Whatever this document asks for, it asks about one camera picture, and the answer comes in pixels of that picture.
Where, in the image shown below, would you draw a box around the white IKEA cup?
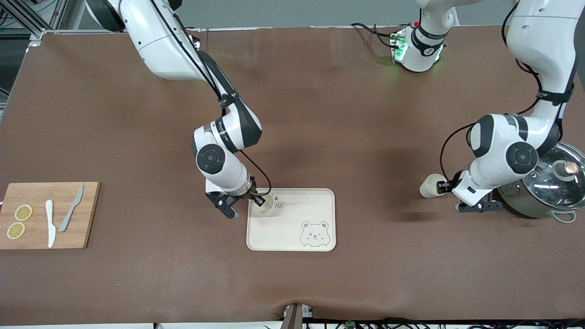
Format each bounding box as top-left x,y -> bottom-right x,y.
420,174 -> 447,199
252,194 -> 276,217

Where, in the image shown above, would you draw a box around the cream bear print tray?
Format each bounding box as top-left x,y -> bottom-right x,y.
246,188 -> 336,252

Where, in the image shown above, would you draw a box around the sage green electric pot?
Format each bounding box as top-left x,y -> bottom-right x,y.
497,180 -> 585,223

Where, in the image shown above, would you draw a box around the glass pot lid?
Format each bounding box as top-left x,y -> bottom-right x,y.
522,142 -> 585,202

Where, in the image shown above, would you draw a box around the brown table cover mat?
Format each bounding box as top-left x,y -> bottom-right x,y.
0,25 -> 585,326

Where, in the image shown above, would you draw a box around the grey plastic knife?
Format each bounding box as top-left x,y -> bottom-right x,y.
58,185 -> 85,233

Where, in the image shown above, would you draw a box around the white plastic knife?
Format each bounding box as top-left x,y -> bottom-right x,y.
45,200 -> 57,248

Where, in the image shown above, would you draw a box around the wooden cutting board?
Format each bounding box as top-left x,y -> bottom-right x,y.
0,182 -> 101,250

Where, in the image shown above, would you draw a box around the front camera mount bracket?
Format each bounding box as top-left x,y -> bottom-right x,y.
281,302 -> 315,329

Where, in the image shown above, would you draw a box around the black left base cable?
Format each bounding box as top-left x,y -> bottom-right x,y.
351,22 -> 399,48

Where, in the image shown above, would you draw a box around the aluminium frame profile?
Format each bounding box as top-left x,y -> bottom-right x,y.
0,0 -> 69,47

